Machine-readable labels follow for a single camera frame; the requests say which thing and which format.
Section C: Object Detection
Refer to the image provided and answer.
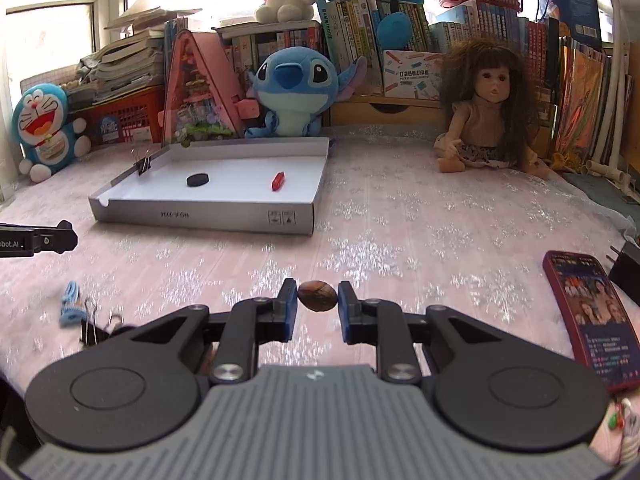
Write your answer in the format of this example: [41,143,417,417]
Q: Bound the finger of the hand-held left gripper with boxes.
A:
[31,220,78,255]

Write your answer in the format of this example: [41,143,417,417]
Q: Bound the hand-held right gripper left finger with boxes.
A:
[117,278,299,385]

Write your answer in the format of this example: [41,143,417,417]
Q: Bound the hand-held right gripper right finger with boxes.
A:
[337,281,506,383]

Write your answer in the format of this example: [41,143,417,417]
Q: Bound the brown walnut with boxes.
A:
[298,280,337,312]

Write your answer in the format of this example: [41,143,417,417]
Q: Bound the blue hair clip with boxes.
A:
[60,281,86,327]

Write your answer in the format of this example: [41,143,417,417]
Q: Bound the large black binder clip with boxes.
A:
[80,297,138,347]

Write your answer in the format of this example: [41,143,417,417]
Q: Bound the white cardboard box tray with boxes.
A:
[88,137,331,235]

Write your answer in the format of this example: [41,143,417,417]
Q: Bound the pink snowflake tablecloth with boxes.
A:
[0,125,640,480]

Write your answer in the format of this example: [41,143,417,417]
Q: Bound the blue robot cat plush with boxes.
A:
[11,83,93,183]

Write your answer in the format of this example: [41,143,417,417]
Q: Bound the red plastic crate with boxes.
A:
[70,86,168,148]

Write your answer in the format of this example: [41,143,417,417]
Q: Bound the pile of loose books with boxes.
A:
[77,7,168,103]

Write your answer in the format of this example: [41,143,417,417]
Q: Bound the pink triangular toy house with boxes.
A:
[161,29,258,148]

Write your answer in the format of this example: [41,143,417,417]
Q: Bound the wooden desktop shelf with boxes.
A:
[322,92,451,128]

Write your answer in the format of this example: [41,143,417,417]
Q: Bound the blue alien plush toy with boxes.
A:
[243,46,368,139]

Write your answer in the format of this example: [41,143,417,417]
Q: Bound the smartphone in red case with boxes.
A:
[543,250,640,393]

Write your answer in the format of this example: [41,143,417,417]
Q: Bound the white printed cardboard box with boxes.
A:
[382,50,446,100]

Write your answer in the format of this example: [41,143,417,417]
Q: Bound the brown-haired doll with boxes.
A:
[434,36,551,180]

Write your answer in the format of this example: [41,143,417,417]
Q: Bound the black charger plug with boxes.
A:
[606,240,640,306]

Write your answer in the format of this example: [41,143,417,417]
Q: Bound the row of shelved books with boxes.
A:
[217,0,561,96]

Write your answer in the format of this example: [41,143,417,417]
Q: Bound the small colourful charm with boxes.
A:
[607,400,632,431]

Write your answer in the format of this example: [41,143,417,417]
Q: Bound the row of colourful picture books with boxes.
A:
[552,35,613,161]

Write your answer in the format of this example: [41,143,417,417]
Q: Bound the white plastic pipes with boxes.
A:
[589,0,635,192]

